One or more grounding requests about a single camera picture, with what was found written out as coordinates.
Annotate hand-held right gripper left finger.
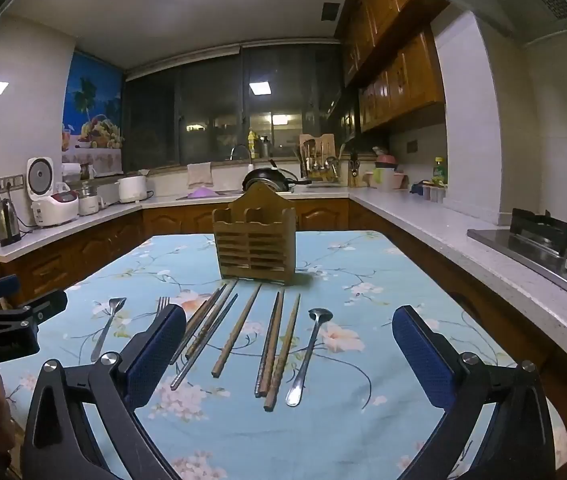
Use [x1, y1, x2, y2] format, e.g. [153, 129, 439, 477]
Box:
[20, 304, 187, 480]

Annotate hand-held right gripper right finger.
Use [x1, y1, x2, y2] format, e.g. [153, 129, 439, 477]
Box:
[392, 305, 559, 480]

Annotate metal chopstick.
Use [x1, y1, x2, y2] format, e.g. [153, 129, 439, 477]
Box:
[170, 283, 228, 366]
[170, 293, 239, 392]

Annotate small metal spoon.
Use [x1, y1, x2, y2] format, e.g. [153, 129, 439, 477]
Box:
[90, 297, 127, 363]

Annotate dark wooden chopstick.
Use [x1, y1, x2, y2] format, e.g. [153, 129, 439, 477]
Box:
[184, 280, 238, 358]

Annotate light wooden chopstick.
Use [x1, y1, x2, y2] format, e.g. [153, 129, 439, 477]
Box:
[211, 283, 262, 379]
[261, 289, 286, 397]
[263, 293, 302, 413]
[254, 291, 281, 398]

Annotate long metal spoon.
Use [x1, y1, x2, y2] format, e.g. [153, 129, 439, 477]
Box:
[285, 307, 335, 407]

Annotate wooden utensil holder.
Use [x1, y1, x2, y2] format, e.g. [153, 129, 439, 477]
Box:
[212, 181, 297, 286]

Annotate dish rack with utensils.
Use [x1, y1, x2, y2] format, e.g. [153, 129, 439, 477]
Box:
[301, 141, 344, 186]

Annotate steel electric kettle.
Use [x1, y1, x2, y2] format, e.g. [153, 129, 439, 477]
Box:
[0, 198, 21, 247]

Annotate blue floral tablecloth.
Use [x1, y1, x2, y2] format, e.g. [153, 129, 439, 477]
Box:
[0, 230, 564, 480]

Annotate white rice cooker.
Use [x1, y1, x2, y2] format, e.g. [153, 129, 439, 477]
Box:
[26, 157, 80, 228]

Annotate glass kettle pot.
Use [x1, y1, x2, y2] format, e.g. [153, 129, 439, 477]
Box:
[78, 182, 107, 217]

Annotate white cooking pot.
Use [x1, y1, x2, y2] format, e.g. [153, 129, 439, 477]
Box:
[117, 176, 147, 204]

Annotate gas stove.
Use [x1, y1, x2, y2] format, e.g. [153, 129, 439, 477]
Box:
[467, 207, 567, 318]

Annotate stack of plastic basins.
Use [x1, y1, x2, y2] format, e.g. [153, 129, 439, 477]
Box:
[367, 152, 409, 192]

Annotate beige hanging towel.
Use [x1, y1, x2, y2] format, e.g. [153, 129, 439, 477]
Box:
[186, 162, 213, 189]

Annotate black wok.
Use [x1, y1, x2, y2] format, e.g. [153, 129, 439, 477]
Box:
[242, 159, 312, 194]

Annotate sink faucet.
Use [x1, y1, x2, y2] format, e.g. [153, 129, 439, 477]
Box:
[230, 144, 255, 173]

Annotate wooden cutting board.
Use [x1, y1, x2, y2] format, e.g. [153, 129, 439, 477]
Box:
[299, 133, 337, 161]

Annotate dark kitchen window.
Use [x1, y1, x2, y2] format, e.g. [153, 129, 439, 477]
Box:
[123, 45, 345, 172]

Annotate beach fruit wall poster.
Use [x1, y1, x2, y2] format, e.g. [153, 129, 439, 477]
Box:
[62, 52, 125, 177]

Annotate wooden wall cabinets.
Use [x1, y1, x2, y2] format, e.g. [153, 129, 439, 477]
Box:
[336, 0, 448, 134]

